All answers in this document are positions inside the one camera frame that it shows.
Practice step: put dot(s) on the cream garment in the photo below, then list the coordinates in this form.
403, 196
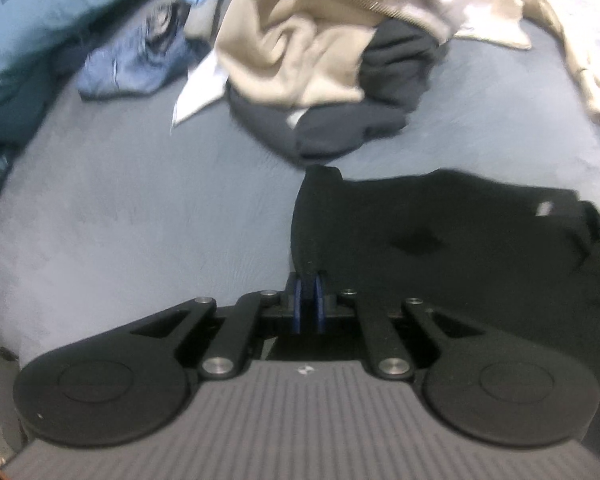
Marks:
580, 60

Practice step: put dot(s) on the dark grey garment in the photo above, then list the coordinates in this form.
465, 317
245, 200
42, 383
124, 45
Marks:
340, 130

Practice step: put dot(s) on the white garment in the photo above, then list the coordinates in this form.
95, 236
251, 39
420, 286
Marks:
200, 90

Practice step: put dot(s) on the blue jeans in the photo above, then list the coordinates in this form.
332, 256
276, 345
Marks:
130, 70

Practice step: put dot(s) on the teal duvet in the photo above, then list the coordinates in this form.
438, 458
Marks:
40, 20

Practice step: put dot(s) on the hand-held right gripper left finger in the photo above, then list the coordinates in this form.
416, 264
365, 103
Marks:
296, 311

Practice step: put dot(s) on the black t-shirt with white print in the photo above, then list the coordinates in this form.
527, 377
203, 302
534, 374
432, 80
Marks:
455, 270

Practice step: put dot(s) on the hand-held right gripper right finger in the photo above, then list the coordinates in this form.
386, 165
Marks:
321, 311

